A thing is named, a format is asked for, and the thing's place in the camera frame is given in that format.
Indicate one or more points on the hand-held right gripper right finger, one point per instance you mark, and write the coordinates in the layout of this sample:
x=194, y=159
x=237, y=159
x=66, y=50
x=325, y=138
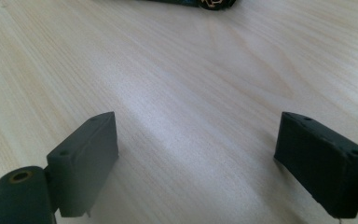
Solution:
x=323, y=161

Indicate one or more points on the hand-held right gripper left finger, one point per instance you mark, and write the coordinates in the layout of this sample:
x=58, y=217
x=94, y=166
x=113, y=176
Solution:
x=84, y=161

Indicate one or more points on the blue and black toy car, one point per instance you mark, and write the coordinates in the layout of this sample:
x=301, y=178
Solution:
x=199, y=2

